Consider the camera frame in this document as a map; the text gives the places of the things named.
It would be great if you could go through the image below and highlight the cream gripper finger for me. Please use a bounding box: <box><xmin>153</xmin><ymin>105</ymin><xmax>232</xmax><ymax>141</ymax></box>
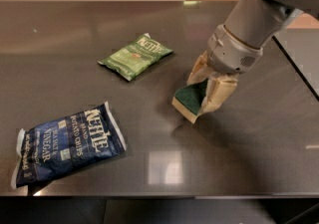
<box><xmin>198</xmin><ymin>73</ymin><xmax>238</xmax><ymax>115</ymax></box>
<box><xmin>186</xmin><ymin>52</ymin><xmax>215</xmax><ymax>85</ymax></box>

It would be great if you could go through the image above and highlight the green and yellow sponge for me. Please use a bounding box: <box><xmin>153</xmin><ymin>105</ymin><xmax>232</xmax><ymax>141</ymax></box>
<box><xmin>171</xmin><ymin>81</ymin><xmax>207</xmax><ymax>123</ymax></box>

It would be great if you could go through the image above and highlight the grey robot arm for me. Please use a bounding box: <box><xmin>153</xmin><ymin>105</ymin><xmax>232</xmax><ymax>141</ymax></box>
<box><xmin>186</xmin><ymin>0</ymin><xmax>319</xmax><ymax>118</ymax></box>

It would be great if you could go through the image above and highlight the green jalapeno chip bag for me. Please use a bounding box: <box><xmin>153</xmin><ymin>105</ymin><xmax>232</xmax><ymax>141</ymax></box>
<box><xmin>98</xmin><ymin>33</ymin><xmax>172</xmax><ymax>82</ymax></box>

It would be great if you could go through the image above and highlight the blue salt vinegar chip bag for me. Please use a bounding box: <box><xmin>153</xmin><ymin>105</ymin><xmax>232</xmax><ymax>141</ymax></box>
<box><xmin>11</xmin><ymin>103</ymin><xmax>127</xmax><ymax>188</ymax></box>

